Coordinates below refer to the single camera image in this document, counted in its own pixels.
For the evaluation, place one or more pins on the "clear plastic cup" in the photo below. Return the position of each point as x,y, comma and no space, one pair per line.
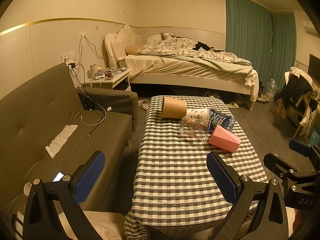
196,130

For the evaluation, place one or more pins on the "white tissue paper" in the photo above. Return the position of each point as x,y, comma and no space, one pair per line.
61,140

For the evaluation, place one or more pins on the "white round object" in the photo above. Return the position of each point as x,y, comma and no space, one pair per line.
27,188

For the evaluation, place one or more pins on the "chair with clothes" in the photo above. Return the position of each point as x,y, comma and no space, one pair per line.
297,92

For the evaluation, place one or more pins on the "white bed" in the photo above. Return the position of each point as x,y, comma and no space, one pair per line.
180,72

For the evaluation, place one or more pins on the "pair of shoes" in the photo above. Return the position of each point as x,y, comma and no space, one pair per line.
263,97

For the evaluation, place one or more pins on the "brown paper cup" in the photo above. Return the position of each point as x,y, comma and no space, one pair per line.
173,107

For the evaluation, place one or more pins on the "white nightstand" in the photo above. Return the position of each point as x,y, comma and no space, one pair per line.
117,78

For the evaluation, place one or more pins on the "blue basket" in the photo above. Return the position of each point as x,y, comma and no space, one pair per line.
315,136

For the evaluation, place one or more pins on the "black charger plug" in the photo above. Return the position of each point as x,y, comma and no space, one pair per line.
72,66

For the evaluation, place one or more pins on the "blue snack packet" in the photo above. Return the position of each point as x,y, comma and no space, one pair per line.
222,121

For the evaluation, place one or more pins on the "white printed paper cup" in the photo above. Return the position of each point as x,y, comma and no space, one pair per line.
198,113

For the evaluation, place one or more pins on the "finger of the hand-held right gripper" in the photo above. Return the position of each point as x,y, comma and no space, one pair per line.
278,162
300,148

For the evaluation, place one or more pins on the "beige pillow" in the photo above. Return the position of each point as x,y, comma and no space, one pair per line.
133,50

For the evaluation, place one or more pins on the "clear plastic bottle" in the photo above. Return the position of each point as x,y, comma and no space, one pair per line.
113,64

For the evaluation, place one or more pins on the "white padded headboard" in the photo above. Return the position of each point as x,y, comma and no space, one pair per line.
120,41

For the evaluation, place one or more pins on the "large water jug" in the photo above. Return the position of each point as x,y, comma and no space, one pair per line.
271,90

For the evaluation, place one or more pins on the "smartphone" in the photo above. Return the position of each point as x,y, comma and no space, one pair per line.
58,177

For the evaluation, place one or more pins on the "beige slipper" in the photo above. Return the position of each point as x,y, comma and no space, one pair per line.
231,104
143,104

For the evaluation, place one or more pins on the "green curtain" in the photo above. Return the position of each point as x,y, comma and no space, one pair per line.
283,47
247,30

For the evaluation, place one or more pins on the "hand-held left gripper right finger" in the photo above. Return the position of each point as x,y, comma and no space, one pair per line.
222,177

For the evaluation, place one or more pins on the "checkered tablecloth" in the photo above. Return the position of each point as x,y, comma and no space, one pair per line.
175,170

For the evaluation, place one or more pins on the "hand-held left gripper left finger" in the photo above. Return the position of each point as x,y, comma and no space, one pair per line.
90,177

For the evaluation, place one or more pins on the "floral duvet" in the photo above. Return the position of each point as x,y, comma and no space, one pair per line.
180,46

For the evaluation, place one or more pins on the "grey sofa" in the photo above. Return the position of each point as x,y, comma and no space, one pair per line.
30,110

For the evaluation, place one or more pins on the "black garment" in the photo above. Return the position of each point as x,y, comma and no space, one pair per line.
203,46

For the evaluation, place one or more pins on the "pink box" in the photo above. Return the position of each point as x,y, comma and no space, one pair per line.
225,138

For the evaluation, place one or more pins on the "white air conditioner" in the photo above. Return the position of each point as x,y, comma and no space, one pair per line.
310,27

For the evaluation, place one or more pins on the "black television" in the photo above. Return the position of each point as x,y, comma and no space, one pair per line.
314,67

